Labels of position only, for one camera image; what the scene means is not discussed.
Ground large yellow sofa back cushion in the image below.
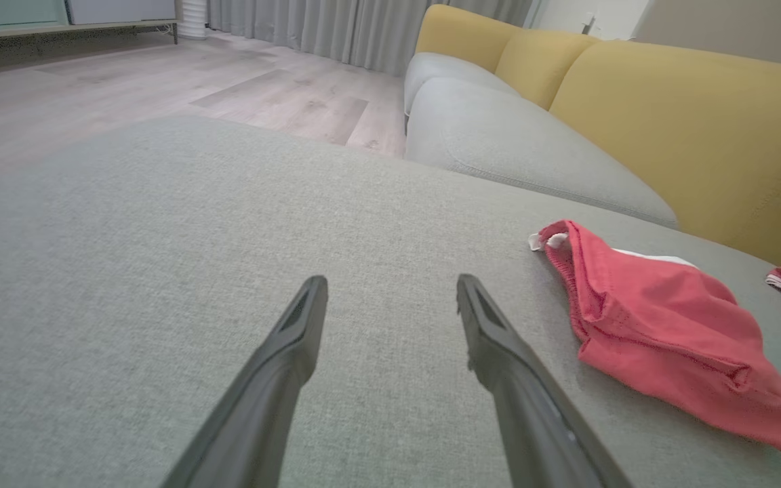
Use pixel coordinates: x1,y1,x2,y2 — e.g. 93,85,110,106
548,39,781,275

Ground medium yellow sofa back cushion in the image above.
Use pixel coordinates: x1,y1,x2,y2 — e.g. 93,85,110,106
494,28,600,111

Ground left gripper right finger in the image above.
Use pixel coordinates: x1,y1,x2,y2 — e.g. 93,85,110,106
456,273,635,488

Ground small yellow sofa back cushion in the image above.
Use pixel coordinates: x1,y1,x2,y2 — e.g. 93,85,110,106
415,4,523,74

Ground white ribbed cylinder appliance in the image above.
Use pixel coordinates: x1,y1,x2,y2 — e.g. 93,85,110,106
177,0,209,40

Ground large grey sofa seat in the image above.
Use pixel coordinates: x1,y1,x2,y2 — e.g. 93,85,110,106
0,114,781,488

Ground grey curtain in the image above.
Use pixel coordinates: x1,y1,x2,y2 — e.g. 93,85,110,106
206,0,535,77

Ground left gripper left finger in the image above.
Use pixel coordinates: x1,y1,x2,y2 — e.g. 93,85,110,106
160,274,329,488

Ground pale low cabinet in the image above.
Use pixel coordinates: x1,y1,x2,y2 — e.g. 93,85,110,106
0,0,182,45

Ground small grey sofa seat cushion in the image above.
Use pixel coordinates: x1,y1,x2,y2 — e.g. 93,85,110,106
403,52,521,116

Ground red basketball shorts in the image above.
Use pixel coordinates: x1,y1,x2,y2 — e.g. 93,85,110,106
528,219,781,462

